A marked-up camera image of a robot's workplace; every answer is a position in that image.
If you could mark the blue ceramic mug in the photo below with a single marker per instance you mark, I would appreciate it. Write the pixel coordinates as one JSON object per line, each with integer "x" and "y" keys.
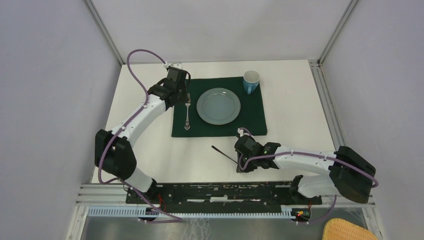
{"x": 251, "y": 80}

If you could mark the dark green cloth placemat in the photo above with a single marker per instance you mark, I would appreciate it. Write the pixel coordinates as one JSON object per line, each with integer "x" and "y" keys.
{"x": 251, "y": 115}

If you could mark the silver fork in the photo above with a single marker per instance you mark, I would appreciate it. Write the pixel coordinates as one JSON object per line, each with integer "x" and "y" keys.
{"x": 187, "y": 105}

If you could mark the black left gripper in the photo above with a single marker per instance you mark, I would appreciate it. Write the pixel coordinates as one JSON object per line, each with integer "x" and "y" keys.
{"x": 183, "y": 99}

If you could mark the teal ceramic dinner plate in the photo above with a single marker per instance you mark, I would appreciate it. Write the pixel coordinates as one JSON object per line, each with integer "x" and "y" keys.
{"x": 218, "y": 106}

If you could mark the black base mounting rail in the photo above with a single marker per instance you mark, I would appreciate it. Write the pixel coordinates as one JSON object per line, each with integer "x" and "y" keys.
{"x": 227, "y": 198}

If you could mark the yellow woven basket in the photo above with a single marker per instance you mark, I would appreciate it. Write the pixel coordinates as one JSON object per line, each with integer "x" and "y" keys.
{"x": 340, "y": 229}

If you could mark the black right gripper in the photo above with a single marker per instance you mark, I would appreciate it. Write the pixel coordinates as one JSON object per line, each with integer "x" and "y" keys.
{"x": 250, "y": 168}

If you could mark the aluminium frame rails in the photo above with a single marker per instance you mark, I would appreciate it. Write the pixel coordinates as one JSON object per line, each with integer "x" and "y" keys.
{"x": 101, "y": 213}

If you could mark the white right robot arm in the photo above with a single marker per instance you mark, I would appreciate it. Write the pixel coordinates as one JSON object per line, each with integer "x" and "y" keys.
{"x": 342, "y": 172}

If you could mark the black spoon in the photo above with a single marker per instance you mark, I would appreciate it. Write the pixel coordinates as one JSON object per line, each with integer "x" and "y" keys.
{"x": 222, "y": 153}

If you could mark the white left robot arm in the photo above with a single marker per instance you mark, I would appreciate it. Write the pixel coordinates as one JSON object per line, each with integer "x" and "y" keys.
{"x": 113, "y": 151}

